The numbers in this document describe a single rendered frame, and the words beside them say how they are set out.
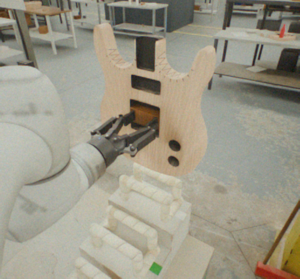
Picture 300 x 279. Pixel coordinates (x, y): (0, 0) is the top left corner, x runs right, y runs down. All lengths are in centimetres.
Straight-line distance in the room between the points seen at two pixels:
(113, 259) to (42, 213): 50
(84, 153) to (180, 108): 26
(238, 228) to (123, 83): 185
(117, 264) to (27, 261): 35
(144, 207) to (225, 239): 139
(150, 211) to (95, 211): 33
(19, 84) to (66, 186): 19
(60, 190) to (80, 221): 69
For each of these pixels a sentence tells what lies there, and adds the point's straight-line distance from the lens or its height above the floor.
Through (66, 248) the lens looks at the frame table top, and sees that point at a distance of 108.
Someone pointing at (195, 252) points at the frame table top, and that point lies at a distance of 104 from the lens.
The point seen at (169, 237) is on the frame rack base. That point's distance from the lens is 88.
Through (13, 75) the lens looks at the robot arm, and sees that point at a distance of 36.
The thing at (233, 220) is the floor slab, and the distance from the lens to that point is 237.
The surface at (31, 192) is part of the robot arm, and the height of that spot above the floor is 152.
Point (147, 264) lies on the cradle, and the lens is 87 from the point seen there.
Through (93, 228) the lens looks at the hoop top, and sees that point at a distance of 86.
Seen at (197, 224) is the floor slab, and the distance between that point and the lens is 227.
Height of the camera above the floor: 182
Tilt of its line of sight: 33 degrees down
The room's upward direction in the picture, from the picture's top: straight up
